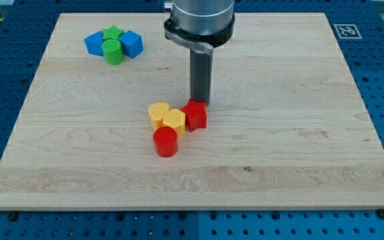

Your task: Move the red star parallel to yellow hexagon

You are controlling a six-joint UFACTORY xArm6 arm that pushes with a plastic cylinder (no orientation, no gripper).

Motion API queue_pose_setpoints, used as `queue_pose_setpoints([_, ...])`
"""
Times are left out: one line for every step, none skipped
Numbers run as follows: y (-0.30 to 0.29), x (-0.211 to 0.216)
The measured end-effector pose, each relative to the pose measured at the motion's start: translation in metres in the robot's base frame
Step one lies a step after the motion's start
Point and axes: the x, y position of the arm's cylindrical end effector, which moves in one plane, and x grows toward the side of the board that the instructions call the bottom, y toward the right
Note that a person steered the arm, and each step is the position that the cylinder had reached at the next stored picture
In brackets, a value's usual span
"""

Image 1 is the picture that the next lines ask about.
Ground yellow heart block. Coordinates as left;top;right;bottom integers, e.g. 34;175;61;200
148;102;170;130

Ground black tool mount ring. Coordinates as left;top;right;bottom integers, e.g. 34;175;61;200
164;14;235;55

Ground white fiducial marker tag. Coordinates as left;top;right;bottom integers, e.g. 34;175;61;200
333;23;362;39

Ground green star block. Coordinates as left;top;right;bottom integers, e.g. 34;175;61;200
101;25;124;41

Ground red star block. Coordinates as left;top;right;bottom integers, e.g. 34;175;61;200
181;99;207;132

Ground blue cube block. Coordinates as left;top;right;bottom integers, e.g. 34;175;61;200
118;31;143;59
84;31;104;57

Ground green cylinder block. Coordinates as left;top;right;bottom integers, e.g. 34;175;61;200
101;39;124;65

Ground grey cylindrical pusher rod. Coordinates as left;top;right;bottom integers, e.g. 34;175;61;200
189;50;212;105

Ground red cylinder block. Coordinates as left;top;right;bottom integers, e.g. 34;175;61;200
153;127;178;157

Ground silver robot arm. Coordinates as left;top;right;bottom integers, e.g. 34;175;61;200
164;0;235;104

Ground blue cube block right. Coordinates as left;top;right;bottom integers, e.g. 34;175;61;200
118;31;143;59

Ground wooden board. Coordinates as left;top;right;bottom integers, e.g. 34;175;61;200
0;13;384;211

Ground yellow hexagon block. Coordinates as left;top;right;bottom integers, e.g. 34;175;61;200
163;109;186;138

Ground blue cube block left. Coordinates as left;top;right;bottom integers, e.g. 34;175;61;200
84;31;104;57

